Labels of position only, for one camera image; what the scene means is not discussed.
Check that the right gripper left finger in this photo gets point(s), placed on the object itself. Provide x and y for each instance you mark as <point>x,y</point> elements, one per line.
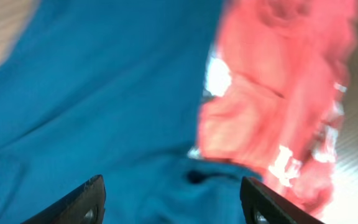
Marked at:
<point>84,205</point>

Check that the white t-shirt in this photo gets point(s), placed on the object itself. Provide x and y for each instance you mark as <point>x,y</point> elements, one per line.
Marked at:
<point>241,123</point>

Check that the red t-shirt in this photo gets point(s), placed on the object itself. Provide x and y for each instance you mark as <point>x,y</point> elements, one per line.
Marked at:
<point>297,50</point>

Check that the blue polo shirt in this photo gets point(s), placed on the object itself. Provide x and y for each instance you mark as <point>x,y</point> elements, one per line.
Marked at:
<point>113,88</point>

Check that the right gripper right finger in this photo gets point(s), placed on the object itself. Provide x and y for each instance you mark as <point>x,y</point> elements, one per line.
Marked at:
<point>262,205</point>

